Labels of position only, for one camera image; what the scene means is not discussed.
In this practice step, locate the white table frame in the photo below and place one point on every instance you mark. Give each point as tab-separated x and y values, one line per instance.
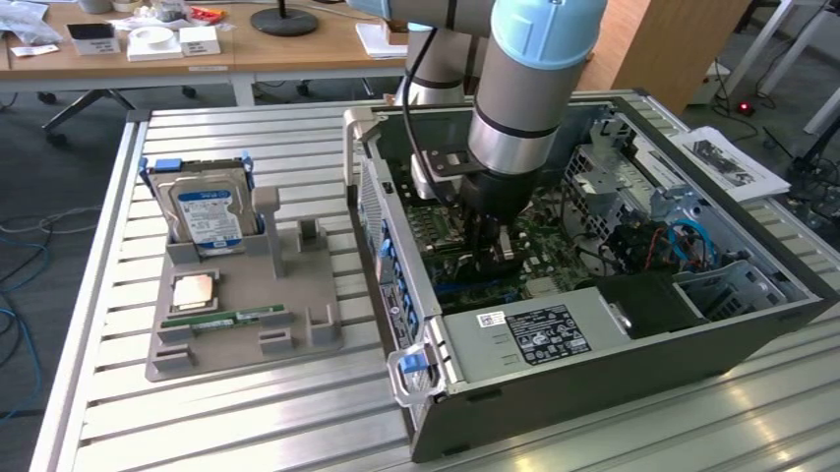
761	41

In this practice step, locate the hard disk blue rails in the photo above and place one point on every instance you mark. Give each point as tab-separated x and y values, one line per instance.
203	211

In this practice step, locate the red packet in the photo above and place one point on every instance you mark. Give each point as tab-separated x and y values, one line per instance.
204	16

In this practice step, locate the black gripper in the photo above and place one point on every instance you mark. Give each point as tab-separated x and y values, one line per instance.
498	196

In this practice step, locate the black desk leg with caster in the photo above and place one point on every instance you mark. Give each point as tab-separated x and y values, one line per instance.
72	110

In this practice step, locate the white tape roll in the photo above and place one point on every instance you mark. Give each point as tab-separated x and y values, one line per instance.
151	37

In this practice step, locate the grey power supply unit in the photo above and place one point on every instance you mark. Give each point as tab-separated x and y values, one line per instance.
485	359

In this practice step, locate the printed paper stack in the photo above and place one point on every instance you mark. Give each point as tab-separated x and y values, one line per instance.
741	167

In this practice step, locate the CPU socket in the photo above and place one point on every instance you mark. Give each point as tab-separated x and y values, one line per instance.
449	228

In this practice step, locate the silver CPU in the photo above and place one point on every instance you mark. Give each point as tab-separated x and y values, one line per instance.
194	290

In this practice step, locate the flat white box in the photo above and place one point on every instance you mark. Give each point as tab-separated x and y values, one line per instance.
154	54

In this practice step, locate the green motherboard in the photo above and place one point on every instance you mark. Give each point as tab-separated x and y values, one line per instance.
557	255

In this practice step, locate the grey cup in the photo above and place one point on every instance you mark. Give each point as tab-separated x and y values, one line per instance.
95	6

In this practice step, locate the white labelled box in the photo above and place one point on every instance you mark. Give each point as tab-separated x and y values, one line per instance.
198	41

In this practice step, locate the grey parts rack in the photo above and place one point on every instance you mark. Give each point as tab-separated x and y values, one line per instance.
295	295

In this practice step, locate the white floor unit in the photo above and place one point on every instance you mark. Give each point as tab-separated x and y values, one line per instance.
714	88

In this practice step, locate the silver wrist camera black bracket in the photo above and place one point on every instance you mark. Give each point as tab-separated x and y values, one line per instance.
430	187

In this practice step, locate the white paper pile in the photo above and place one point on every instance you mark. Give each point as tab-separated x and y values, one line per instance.
381	44

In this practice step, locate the clear plastic bag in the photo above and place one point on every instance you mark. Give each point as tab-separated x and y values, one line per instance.
25	24

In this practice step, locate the black switch red light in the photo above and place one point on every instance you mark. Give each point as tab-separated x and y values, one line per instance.
744	108

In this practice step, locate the silver perforated drive cage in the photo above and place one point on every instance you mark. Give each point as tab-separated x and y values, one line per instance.
624	196

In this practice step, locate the blue expansion slot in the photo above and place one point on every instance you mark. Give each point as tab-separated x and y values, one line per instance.
466	288

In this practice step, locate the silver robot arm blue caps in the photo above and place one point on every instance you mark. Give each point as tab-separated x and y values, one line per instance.
525	98

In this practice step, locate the green RAM stick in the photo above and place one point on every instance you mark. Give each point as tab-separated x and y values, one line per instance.
223	317

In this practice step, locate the black round lamp base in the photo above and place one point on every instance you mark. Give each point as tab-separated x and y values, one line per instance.
283	23

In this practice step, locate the blue case latch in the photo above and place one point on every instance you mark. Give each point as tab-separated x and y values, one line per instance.
413	365

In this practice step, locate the black open PC case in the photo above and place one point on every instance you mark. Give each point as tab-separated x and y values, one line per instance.
590	393

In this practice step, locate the white cup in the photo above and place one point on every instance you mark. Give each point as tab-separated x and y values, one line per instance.
124	5

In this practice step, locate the silver disk bay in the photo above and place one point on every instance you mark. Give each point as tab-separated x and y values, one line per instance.
721	290

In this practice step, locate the green graphics card black shroud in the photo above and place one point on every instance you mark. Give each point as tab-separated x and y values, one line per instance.
495	268

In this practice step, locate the white paper label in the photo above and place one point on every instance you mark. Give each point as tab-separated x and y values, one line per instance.
32	50

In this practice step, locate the white box black top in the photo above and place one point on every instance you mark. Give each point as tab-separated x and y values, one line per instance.
92	37

